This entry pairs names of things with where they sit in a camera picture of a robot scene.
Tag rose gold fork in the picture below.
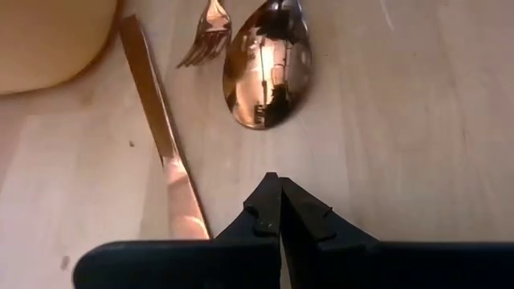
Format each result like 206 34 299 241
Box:
175 0 233 69

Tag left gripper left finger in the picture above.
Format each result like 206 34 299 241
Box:
73 172 282 289

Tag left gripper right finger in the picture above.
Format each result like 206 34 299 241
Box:
280 177 514 289

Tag yellow plastic bin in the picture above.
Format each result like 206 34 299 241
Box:
0 0 120 96

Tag rose gold spoon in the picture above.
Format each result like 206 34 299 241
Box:
222 0 313 131

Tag rose gold knife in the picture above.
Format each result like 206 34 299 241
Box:
118 14 212 241

